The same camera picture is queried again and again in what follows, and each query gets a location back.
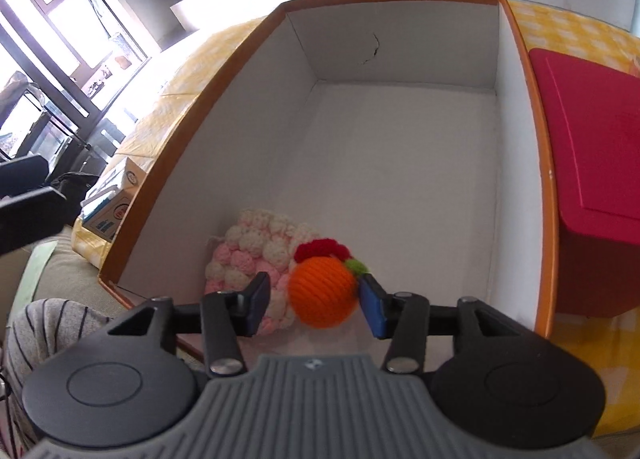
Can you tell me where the pink white crochet pompom pad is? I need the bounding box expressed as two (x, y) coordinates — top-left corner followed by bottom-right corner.
(204, 209), (319, 335)

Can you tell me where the orange crochet ball toy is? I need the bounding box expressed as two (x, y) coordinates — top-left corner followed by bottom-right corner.
(288, 238), (369, 329)

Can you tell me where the striped grey sleeve forearm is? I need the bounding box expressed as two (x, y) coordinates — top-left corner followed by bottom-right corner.
(1, 299), (111, 458)

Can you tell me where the small carton box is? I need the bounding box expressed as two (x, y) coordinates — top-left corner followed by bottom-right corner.
(79, 157), (146, 241)

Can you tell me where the orange rimmed cardboard box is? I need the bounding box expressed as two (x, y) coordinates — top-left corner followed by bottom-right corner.
(99, 0), (558, 335)

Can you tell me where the yellow checkered tablecloth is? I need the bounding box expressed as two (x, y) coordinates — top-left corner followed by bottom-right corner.
(69, 0), (640, 440)

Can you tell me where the red box lid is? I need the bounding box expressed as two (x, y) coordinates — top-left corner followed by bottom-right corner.
(529, 49), (639, 318)

